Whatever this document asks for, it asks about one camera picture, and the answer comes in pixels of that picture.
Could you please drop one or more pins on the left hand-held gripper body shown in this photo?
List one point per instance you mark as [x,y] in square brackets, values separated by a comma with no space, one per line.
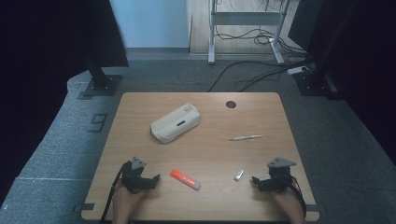
[135,180]

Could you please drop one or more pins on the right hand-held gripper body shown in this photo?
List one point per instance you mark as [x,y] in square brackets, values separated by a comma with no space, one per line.
[279,175]

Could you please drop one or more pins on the white pen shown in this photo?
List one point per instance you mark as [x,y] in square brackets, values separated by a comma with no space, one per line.
[246,137]

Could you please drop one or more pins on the cream fabric pencil case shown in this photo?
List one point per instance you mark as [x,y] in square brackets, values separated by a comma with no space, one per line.
[172,124]

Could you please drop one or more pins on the person's left hand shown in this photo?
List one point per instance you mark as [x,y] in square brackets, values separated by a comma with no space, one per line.
[126,203]

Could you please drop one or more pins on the person's right hand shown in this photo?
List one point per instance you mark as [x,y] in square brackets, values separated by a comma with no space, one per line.
[288,205]

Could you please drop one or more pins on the small white eraser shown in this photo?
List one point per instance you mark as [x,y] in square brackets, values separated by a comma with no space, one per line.
[238,174]

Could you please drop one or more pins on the orange highlighter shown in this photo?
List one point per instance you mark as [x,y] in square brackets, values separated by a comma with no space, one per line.
[184,179]

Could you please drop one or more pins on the black tape piece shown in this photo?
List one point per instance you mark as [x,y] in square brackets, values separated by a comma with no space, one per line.
[312,208]

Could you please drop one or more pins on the white power strip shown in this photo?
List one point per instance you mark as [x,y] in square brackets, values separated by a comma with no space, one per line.
[297,70]

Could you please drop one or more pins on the dark curtain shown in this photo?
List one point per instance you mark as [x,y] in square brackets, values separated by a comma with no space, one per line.
[46,62]
[373,77]

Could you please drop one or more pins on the black stand with base plate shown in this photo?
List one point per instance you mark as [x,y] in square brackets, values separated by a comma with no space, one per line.
[314,81]
[101,84]

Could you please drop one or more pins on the white metal desk frame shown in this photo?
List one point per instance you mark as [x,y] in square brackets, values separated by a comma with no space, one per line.
[247,18]

